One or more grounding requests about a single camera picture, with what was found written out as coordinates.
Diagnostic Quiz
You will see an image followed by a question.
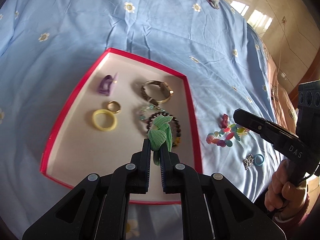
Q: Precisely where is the black bead bracelet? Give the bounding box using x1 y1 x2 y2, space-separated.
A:
144 114 181 148

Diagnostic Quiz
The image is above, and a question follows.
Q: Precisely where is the colourful plastic bead bracelet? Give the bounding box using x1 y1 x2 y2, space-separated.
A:
206 124 250 148

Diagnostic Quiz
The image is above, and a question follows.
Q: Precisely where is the gold finger ring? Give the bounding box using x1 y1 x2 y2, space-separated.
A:
107 101 122 114

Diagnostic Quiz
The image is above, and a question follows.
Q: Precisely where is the gold wristwatch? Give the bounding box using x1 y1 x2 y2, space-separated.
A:
141 80 175 105

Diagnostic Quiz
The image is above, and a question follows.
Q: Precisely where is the green hair tie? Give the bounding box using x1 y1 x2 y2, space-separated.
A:
147 115 173 166

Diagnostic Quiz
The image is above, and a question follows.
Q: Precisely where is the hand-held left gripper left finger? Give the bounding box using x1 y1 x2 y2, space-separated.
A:
22 138 152 240

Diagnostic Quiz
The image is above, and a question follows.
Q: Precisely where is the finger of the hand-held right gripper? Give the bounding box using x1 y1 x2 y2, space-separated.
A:
233 108 298 145

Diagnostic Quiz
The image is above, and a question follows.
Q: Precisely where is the yellow hair ring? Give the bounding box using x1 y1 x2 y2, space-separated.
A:
92 109 117 132

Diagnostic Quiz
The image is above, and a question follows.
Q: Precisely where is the red-rimmed white tray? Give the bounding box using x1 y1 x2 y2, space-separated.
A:
39 47 203 205

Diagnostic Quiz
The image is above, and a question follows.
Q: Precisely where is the person's right hand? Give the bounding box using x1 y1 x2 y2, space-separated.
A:
264 161 309 212

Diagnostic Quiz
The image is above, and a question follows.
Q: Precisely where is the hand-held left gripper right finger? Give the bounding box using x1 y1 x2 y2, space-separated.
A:
159 145 285 240

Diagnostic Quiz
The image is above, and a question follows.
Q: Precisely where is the pink printed blanket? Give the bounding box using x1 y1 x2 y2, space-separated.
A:
260 40 299 135

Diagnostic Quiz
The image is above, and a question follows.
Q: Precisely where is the purple hair clip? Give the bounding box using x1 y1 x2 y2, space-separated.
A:
96 72 118 96

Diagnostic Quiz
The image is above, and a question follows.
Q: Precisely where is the silver chain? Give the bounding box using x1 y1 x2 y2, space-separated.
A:
242 154 255 170

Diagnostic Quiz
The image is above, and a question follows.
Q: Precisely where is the blue flowered bedsheet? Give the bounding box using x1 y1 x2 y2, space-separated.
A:
0 0 298 240

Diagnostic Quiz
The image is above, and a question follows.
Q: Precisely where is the blue crystal bracelet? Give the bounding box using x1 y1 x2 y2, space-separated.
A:
139 105 167 123

